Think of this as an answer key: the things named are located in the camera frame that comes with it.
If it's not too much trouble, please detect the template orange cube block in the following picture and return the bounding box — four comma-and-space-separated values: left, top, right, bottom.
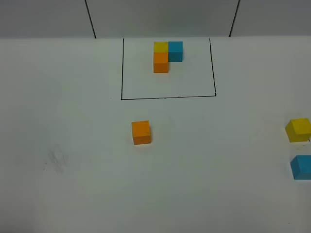
153, 52, 169, 73

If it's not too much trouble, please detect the template yellow cube block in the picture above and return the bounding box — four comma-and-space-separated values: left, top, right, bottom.
154, 42, 169, 52

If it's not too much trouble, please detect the template blue cube block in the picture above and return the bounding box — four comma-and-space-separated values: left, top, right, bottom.
168, 41, 183, 62

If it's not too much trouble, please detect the loose blue cube block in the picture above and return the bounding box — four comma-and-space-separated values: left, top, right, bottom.
290, 155, 311, 180

